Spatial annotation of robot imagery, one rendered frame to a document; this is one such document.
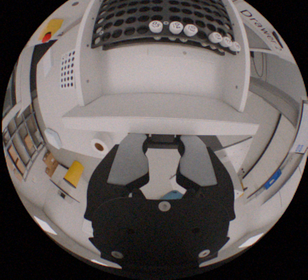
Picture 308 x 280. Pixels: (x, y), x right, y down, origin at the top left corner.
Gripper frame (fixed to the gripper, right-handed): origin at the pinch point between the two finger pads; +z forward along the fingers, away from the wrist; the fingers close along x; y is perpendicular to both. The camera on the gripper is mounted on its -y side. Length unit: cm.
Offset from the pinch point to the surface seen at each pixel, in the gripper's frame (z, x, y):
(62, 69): 11.4, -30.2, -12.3
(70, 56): 11.3, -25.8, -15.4
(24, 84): 4, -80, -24
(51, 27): 1.6, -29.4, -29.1
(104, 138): 12.2, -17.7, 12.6
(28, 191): -150, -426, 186
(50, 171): 28, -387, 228
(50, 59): 13, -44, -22
